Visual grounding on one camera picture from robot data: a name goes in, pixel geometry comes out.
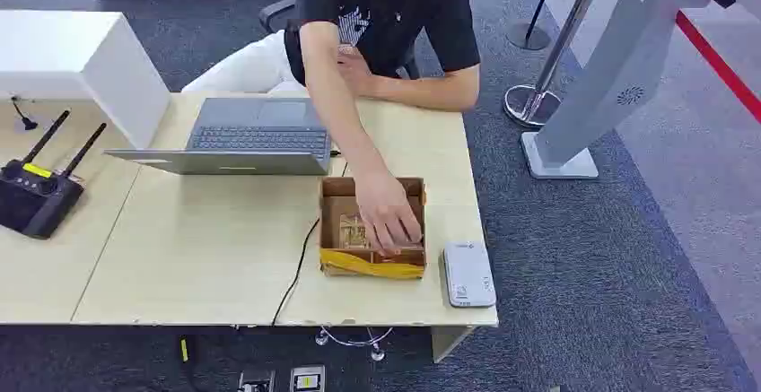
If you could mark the black stanchion post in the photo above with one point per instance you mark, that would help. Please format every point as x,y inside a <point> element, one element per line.
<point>529,37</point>

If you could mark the pale desk leg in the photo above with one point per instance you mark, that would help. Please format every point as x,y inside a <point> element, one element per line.
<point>447,342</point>

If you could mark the person's left hand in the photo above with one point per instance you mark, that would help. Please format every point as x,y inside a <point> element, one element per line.
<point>352,69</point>

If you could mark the white kiosk stand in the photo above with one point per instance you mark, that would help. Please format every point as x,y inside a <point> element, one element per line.
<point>618,62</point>

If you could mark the black router with antennas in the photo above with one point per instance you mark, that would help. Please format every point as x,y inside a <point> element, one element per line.
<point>33,196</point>

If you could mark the chrome stanchion post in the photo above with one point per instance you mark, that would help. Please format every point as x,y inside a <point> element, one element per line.
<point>535,104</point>

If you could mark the wooden box with yellow tape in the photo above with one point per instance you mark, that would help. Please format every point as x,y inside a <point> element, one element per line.
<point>363,264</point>

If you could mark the red barrier belt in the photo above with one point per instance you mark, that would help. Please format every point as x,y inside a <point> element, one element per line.
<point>713,59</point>

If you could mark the person's right hand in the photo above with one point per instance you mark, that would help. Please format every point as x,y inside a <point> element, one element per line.
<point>383,208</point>

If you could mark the person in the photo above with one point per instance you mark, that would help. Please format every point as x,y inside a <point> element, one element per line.
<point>404,15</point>

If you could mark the floor socket with yellow label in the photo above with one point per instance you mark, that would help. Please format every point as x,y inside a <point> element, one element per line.
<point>307,380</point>

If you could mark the small black desk microphone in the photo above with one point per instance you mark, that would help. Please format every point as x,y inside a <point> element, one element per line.
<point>25,121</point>

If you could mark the white flat device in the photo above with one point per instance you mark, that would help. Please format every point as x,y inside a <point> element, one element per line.
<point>468,274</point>

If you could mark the card with printed face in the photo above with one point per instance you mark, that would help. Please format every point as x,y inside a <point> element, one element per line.
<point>353,232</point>

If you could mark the grey laptop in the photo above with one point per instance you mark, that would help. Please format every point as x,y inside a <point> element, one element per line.
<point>255,137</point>

